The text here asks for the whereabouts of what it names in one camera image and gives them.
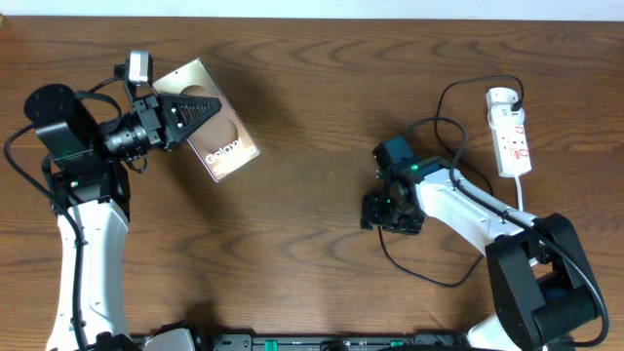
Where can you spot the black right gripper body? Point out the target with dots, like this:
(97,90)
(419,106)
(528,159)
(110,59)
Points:
(385,212)

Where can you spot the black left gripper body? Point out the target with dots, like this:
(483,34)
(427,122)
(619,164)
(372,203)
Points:
(153,121)

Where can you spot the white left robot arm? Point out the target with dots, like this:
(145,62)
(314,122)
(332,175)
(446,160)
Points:
(88,185)

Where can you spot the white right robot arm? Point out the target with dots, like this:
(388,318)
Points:
(542,285)

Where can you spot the white power strip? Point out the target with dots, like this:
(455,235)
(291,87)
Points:
(509,140)

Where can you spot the white USB wall charger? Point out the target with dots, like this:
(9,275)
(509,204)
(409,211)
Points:
(503,97)

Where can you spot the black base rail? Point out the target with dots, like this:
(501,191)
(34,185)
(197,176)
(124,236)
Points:
(183,336)

